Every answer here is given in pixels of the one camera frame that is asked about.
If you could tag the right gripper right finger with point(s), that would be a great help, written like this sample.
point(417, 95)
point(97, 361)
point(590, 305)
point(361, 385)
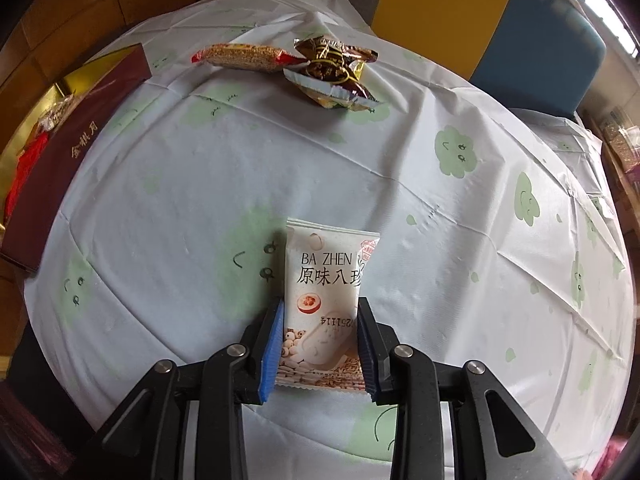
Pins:
point(375, 343)

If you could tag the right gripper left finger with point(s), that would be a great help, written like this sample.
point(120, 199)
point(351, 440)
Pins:
point(269, 346)

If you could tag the white Ba Zhen packet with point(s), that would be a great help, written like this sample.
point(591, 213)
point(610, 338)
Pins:
point(324, 267)

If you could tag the brown gold foil packet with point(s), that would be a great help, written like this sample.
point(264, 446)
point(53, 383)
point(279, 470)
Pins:
point(331, 75)

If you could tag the red-end rice cracker bar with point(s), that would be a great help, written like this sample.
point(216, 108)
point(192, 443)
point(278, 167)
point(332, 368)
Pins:
point(252, 57)

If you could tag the long red snack packet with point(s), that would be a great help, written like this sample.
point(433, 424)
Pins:
point(25, 164)

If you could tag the white pastry packet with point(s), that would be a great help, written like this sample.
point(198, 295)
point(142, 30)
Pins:
point(56, 113)

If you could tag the white green-cloud tablecloth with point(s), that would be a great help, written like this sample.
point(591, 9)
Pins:
point(499, 239)

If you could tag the wooden side shelf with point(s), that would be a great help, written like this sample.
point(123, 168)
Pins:
point(620, 155)

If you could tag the grey yellow blue chair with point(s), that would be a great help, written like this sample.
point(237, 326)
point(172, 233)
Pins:
point(536, 54)

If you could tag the maroon gold gift box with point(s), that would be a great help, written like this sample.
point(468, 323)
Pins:
point(101, 85)

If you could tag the window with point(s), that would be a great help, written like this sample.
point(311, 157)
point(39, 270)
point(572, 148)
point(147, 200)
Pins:
point(616, 24)

